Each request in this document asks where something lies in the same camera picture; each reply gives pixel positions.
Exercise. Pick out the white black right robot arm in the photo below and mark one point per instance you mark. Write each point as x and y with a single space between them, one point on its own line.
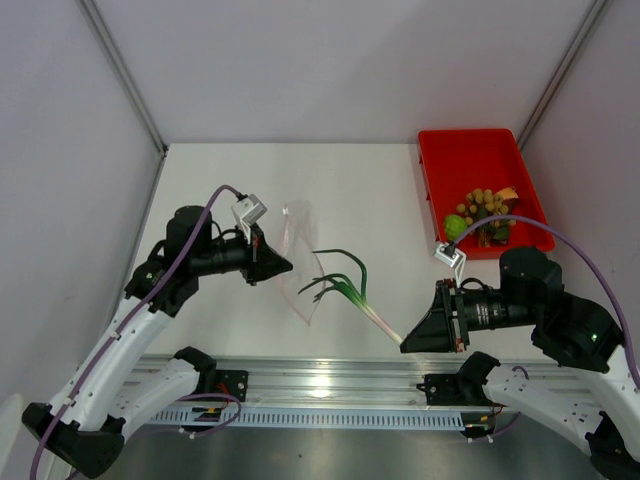
578 334

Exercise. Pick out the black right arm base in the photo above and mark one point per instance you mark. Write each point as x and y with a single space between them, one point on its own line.
454 390

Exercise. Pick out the clear pink-dotted zip bag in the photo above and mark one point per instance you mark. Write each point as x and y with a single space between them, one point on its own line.
297 244

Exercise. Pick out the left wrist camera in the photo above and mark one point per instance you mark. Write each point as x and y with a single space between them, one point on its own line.
247 210

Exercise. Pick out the red plastic bin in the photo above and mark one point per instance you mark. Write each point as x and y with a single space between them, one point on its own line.
457 162

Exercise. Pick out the brown longan fruit bunch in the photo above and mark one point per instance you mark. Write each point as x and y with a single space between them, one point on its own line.
480 204

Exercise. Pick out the aluminium corner post right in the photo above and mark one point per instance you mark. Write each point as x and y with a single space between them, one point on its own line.
587 27

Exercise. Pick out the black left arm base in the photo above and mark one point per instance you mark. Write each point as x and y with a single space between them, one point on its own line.
232 382

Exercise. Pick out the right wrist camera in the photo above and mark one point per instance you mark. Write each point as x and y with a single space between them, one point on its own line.
452 257

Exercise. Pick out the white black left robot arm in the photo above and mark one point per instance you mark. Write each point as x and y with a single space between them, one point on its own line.
89 421

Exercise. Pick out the aluminium corner post left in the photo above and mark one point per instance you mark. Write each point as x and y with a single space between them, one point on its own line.
118 65

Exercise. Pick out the green custard apple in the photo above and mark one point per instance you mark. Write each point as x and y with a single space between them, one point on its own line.
454 225

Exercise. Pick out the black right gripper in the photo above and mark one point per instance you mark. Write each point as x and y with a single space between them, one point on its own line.
439 329

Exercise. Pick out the aluminium corner post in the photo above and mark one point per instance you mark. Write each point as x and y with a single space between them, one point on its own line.
118 65
587 27

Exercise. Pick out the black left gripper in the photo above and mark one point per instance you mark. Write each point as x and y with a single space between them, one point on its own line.
261 260

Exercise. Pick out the aluminium front rail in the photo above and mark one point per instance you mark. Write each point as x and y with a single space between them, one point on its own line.
356 384

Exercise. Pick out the green spring onion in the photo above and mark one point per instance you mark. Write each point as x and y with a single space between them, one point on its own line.
341 283

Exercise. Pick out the white slotted cable duct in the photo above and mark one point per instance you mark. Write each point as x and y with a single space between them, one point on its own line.
309 418

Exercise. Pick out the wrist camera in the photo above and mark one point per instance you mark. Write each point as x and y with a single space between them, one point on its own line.
247 210
452 257

